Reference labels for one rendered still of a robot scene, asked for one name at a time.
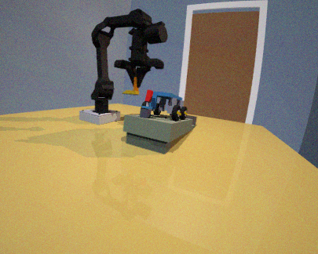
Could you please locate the red-headed pin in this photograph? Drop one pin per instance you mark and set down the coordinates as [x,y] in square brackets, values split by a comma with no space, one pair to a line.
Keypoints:
[148,97]

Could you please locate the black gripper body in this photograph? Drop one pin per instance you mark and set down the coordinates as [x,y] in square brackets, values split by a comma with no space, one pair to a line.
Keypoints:
[138,58]

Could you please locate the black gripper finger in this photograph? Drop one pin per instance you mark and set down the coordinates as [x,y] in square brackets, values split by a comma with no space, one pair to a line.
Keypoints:
[132,73]
[141,71]

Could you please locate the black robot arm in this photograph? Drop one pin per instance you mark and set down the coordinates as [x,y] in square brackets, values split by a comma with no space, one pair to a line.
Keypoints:
[144,32]

